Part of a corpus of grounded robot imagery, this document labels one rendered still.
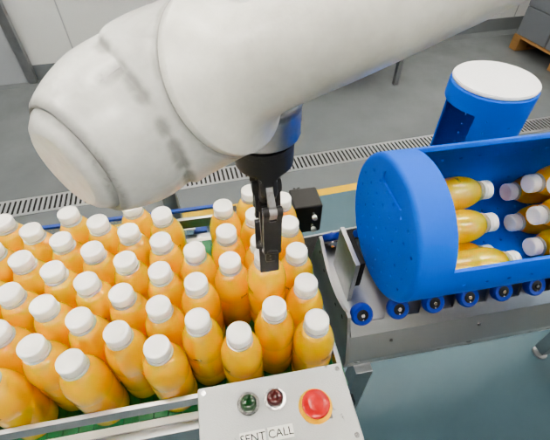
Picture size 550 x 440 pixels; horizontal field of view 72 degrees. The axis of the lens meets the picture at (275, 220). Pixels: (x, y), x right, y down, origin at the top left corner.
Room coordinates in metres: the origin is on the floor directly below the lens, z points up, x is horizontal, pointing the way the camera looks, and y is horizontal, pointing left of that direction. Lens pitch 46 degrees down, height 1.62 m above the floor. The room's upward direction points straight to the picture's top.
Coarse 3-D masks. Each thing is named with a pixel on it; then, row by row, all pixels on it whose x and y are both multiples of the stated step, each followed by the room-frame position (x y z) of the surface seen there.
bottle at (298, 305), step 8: (288, 296) 0.36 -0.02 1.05; (296, 296) 0.35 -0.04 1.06; (312, 296) 0.35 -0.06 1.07; (320, 296) 0.36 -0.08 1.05; (288, 304) 0.35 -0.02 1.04; (296, 304) 0.34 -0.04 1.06; (304, 304) 0.34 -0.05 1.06; (312, 304) 0.34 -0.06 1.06; (320, 304) 0.35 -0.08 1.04; (296, 312) 0.34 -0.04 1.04; (304, 312) 0.33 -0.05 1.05; (296, 320) 0.33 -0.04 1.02
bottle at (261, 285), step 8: (280, 264) 0.39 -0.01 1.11; (248, 272) 0.38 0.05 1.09; (256, 272) 0.37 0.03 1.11; (264, 272) 0.37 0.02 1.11; (272, 272) 0.37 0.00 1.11; (280, 272) 0.38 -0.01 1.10; (248, 280) 0.37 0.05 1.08; (256, 280) 0.36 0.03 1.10; (264, 280) 0.36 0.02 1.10; (272, 280) 0.36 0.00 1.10; (280, 280) 0.37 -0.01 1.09; (248, 288) 0.38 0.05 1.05; (256, 288) 0.36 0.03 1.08; (264, 288) 0.36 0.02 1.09; (272, 288) 0.36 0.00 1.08; (280, 288) 0.36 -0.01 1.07; (256, 296) 0.36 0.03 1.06; (264, 296) 0.35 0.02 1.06; (280, 296) 0.36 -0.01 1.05; (256, 304) 0.36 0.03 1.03; (256, 312) 0.36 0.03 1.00
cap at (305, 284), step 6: (300, 276) 0.38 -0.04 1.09; (306, 276) 0.38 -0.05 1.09; (312, 276) 0.38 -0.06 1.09; (294, 282) 0.36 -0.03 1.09; (300, 282) 0.36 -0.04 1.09; (306, 282) 0.36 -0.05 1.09; (312, 282) 0.36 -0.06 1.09; (300, 288) 0.35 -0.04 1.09; (306, 288) 0.35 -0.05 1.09; (312, 288) 0.35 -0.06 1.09; (300, 294) 0.35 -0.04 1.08; (306, 294) 0.35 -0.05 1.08; (312, 294) 0.35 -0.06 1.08
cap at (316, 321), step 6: (312, 312) 0.31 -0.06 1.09; (318, 312) 0.31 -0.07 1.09; (324, 312) 0.31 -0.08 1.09; (306, 318) 0.30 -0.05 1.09; (312, 318) 0.30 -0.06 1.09; (318, 318) 0.30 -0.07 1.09; (324, 318) 0.30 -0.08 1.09; (306, 324) 0.29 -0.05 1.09; (312, 324) 0.29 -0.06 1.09; (318, 324) 0.29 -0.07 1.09; (324, 324) 0.29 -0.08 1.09; (306, 330) 0.29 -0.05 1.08; (312, 330) 0.28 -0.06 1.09; (318, 330) 0.28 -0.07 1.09; (324, 330) 0.28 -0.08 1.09
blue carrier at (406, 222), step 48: (480, 144) 0.58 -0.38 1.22; (528, 144) 0.67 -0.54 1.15; (384, 192) 0.51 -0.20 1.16; (432, 192) 0.44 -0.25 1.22; (384, 240) 0.46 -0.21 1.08; (432, 240) 0.38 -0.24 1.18; (480, 240) 0.57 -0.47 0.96; (384, 288) 0.42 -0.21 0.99; (432, 288) 0.36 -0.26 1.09; (480, 288) 0.38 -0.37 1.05
